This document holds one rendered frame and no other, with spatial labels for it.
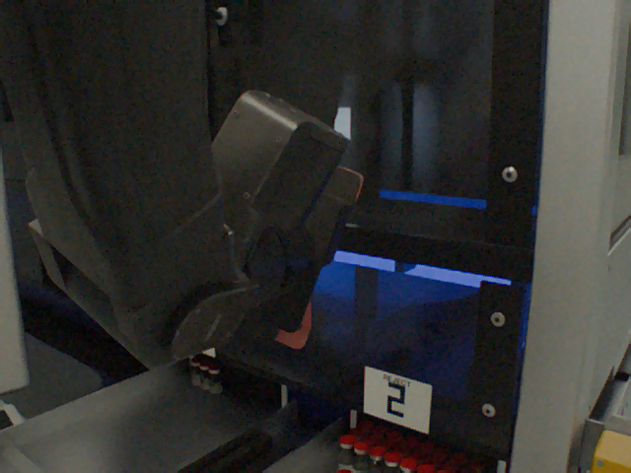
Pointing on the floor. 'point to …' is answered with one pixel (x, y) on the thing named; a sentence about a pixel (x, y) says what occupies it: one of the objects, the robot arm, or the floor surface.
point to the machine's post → (571, 229)
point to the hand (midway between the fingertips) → (317, 242)
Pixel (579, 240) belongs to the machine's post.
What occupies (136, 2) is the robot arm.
